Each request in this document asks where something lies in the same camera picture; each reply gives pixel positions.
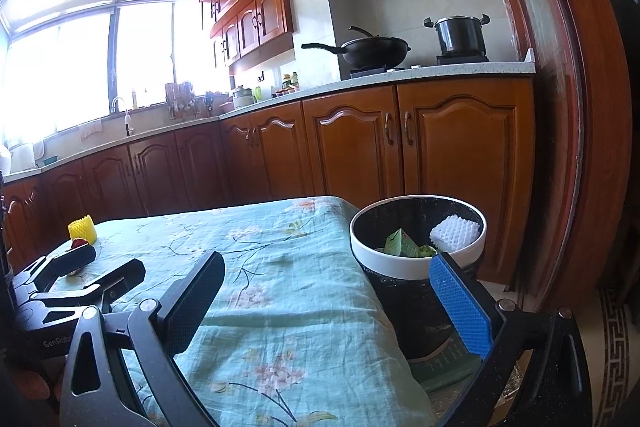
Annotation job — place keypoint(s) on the sink faucet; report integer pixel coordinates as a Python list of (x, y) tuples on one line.
[(128, 122)]

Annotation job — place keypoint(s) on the crushed red can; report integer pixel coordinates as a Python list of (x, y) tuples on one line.
[(77, 244)]

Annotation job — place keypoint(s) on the yellow foam fruit net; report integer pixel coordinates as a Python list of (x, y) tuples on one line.
[(82, 228)]

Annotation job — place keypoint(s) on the white kitchen countertop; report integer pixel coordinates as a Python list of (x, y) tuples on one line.
[(450, 69)]

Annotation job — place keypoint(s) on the green snack packet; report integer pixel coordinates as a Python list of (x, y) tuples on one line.
[(400, 243)]

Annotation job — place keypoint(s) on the gas stove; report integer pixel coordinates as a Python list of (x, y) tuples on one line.
[(370, 71)]

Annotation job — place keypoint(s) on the floral teal tablecloth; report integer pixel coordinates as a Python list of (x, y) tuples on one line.
[(280, 282)]

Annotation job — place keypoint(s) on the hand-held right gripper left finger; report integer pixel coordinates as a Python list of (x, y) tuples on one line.
[(195, 302)]

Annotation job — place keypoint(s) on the white rimmed black trash bin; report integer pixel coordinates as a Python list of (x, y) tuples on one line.
[(400, 307)]

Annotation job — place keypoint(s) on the black cooking pot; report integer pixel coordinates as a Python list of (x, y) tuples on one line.
[(460, 37)]

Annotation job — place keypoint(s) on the kitchen window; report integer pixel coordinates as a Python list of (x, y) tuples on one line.
[(140, 57)]

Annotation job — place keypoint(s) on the wooden lower kitchen cabinet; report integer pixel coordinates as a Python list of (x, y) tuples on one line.
[(350, 147)]

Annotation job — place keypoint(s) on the large white foam fruit net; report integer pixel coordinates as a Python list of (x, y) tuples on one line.
[(455, 232)]

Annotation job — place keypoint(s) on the cluster of condiment jars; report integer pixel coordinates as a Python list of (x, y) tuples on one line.
[(287, 84)]

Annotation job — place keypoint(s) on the white electric cooker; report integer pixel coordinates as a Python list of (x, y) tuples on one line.
[(243, 98)]

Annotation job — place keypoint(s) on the green spouted pouch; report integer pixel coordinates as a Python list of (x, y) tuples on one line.
[(426, 251)]

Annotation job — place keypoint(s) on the wooden glass door frame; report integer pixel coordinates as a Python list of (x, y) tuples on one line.
[(550, 57)]

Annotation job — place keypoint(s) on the patterned floor rug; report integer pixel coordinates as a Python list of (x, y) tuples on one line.
[(612, 357)]

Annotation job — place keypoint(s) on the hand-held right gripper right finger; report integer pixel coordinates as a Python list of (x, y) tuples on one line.
[(460, 307)]

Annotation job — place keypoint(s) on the green printed floor mat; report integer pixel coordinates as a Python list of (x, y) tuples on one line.
[(445, 367)]

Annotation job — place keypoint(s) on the black wok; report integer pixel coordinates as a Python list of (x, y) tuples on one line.
[(372, 49)]

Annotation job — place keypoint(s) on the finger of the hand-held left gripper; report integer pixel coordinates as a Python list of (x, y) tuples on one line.
[(117, 279), (60, 264)]

